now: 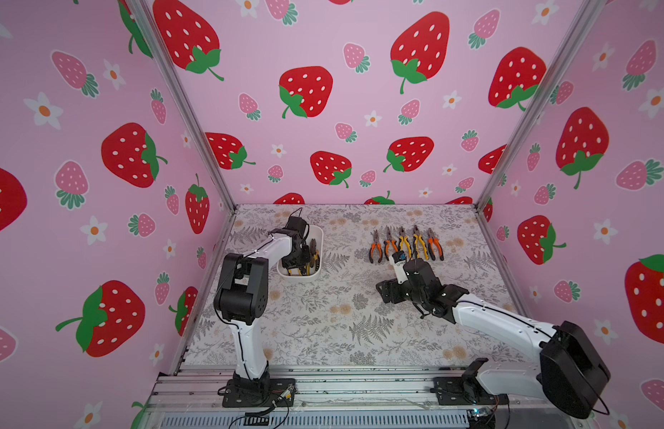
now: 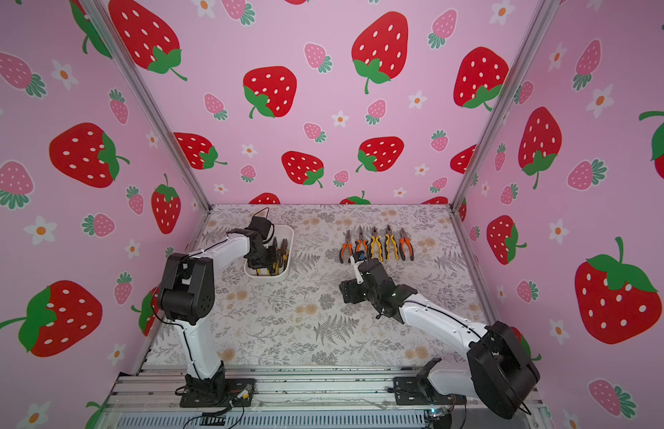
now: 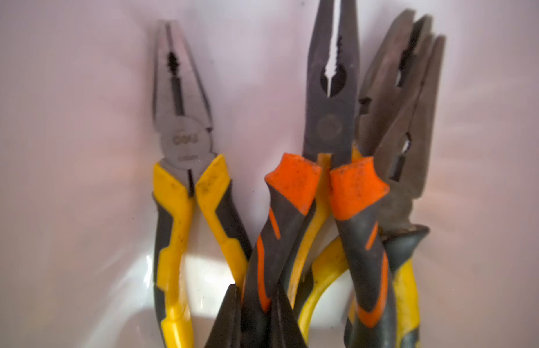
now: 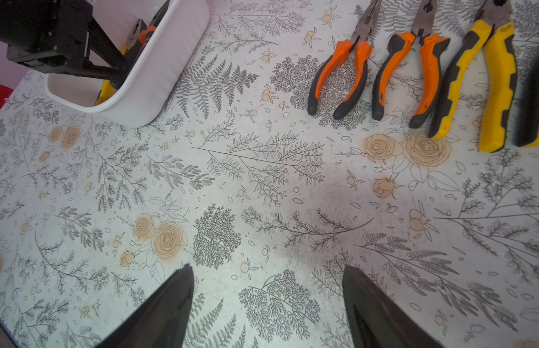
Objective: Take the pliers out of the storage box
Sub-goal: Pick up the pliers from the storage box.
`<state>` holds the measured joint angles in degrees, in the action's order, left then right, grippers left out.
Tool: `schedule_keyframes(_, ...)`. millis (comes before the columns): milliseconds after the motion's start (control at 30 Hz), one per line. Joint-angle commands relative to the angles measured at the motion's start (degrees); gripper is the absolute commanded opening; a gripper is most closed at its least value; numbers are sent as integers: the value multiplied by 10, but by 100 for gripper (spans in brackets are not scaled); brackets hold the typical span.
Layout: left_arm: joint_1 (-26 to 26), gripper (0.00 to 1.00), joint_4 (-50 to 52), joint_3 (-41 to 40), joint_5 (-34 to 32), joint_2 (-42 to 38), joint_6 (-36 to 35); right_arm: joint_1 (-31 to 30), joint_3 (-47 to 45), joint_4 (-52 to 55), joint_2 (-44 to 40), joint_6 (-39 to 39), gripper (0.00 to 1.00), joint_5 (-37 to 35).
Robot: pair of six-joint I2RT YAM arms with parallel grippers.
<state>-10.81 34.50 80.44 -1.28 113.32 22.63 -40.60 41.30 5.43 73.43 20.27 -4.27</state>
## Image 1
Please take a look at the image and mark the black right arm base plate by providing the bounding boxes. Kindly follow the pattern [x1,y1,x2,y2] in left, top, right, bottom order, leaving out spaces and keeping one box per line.
[429,376,510,407]

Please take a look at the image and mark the yellow black handled pliers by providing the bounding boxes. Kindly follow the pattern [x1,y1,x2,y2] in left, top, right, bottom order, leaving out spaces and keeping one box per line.
[412,225,429,261]

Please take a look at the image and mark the floral patterned table mat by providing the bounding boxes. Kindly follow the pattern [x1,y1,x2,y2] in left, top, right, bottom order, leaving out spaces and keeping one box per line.
[194,203,542,369]

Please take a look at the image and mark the aluminium rail frame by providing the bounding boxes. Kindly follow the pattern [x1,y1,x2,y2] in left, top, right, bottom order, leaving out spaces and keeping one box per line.
[138,353,594,428]

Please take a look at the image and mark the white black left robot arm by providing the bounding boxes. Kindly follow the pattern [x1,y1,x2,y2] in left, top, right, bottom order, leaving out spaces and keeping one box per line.
[213,226,310,393]

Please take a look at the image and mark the orange handled pliers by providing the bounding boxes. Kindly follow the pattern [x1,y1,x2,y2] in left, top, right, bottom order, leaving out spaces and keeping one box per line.
[428,228,444,261]

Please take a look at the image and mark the orange black pliers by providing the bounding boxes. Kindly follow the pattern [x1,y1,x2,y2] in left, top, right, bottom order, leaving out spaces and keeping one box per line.
[384,226,399,260]

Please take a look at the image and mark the white plastic storage box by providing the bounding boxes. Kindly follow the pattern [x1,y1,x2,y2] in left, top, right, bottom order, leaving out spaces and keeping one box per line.
[276,225,324,282]

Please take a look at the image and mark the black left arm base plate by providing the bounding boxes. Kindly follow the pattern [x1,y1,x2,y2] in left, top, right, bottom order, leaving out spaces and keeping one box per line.
[217,377,296,409]

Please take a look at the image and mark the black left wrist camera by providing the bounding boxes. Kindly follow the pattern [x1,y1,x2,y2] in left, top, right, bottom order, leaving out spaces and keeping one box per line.
[285,216,310,241]

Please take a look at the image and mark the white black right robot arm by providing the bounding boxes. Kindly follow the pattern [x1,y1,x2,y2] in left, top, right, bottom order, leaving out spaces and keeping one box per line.
[376,251,611,419]

